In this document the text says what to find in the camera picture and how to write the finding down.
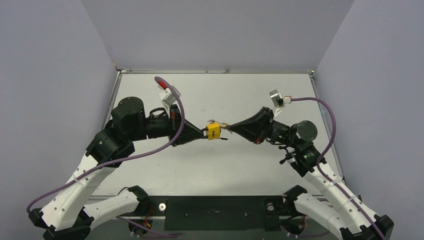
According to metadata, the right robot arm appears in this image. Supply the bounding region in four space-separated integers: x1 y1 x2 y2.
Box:
227 107 394 240

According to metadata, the yellow padlock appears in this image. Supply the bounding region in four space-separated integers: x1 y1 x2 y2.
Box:
203 125 221 140

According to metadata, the brass padlock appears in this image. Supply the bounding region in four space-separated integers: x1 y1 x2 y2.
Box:
207 119 229 130

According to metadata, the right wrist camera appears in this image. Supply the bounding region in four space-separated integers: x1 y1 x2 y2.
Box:
269 89 292 118

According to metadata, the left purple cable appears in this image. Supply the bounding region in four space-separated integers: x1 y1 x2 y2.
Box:
26 76 186 215

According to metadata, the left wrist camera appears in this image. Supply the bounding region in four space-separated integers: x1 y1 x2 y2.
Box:
158 85 177 109

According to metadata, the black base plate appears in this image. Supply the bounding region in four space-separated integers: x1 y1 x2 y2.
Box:
126 195 306 234

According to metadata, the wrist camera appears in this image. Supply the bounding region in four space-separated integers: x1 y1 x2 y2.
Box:
269 89 292 118
158 85 177 109

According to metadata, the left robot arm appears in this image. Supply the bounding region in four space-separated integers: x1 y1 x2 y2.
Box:
28 96 204 240

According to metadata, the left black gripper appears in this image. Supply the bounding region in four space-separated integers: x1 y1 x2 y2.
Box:
128 104 205 147

